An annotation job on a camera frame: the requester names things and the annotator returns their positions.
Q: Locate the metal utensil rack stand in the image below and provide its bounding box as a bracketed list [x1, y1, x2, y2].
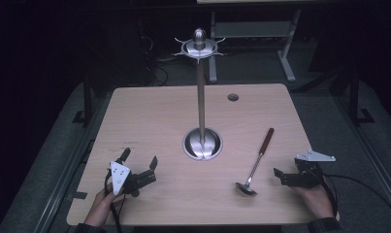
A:
[174, 27, 226, 162]

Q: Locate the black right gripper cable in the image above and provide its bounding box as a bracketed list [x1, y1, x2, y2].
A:
[320, 173, 391, 219]

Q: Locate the white desk frame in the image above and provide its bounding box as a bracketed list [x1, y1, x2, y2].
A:
[208, 9, 304, 84]

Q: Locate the aluminium side rail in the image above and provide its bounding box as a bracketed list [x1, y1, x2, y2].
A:
[30, 95, 111, 233]
[331, 95, 391, 208]

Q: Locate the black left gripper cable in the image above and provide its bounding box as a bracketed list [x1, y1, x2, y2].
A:
[104, 168, 124, 233]

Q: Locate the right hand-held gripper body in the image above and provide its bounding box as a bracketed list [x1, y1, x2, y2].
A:
[280, 149, 337, 189]

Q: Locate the black frame post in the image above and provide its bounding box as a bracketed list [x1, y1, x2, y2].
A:
[72, 80, 94, 126]
[346, 67, 375, 126]

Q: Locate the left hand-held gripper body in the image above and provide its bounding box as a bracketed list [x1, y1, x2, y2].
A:
[109, 157, 157, 198]

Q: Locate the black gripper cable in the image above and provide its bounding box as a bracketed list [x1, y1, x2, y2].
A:
[320, 173, 391, 219]
[104, 168, 124, 233]

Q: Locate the tangle of black floor cables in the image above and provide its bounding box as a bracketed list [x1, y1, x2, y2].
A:
[137, 17, 170, 87]

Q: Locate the person's left hand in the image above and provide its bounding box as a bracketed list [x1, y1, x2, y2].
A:
[83, 182, 128, 228]

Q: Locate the person's right hand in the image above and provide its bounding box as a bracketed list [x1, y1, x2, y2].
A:
[292, 183, 337, 221]

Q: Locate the ladle with red-brown handle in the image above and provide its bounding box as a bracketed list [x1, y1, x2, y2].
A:
[235, 127, 276, 197]

